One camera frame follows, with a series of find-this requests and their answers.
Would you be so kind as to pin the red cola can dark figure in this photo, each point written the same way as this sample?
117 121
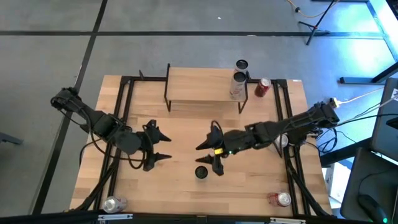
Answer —
276 199

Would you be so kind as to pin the silver mounting bracket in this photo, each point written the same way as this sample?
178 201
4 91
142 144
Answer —
115 216
287 221

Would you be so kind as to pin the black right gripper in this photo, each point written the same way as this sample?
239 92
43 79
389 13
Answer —
234 141

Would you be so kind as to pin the black tripod stand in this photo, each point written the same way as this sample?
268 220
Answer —
316 28

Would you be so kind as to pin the slim white can blue print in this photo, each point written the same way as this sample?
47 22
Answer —
201 172

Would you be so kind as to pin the slim white can red print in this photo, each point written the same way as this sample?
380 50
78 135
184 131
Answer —
237 88

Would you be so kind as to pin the wooden shelf black metal legs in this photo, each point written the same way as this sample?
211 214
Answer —
199 84

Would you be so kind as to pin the black crossbar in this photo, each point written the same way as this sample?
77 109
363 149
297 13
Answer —
46 217

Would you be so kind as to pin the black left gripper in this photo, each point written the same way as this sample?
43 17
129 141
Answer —
144 143

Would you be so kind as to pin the slim white can green print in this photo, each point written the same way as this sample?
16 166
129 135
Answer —
242 65

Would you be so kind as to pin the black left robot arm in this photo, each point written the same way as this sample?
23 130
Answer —
102 124

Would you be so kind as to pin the yellow white plug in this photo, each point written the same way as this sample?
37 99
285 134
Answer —
335 101

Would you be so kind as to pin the black floor beam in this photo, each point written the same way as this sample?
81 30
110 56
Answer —
345 152

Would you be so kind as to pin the grey furniture leg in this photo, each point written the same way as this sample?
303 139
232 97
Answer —
9 138

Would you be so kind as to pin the grey monitor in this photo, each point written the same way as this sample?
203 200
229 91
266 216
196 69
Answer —
384 133

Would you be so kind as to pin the black computer mouse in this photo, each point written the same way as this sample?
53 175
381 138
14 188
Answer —
371 207

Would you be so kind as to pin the white box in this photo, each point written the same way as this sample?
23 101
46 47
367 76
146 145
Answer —
337 183

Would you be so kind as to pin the grey desk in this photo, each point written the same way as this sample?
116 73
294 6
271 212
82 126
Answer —
373 174

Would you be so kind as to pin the black aluminium table frame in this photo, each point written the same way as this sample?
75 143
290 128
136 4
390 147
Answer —
149 78

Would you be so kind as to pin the black metal rack frame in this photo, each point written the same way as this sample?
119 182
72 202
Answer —
357 80

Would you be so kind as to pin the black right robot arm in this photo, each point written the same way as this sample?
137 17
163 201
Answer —
295 124

